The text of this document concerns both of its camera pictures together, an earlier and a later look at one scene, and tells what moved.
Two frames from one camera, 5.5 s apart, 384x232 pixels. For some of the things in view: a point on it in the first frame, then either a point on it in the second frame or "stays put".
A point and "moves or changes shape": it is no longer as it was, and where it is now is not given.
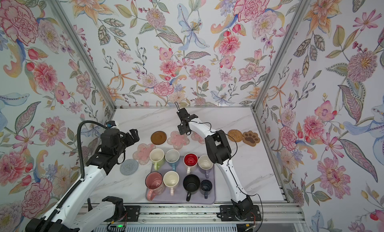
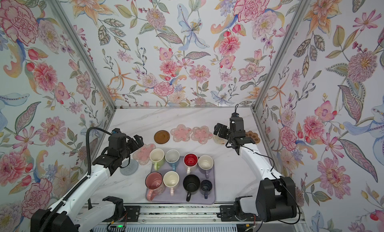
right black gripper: (182, 129) → (224, 129)
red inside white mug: (190, 160) stays put
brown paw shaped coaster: (250, 138) stays put
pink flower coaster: (178, 140) moves or changes shape
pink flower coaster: (143, 153) stays put
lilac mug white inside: (205, 163) stays put
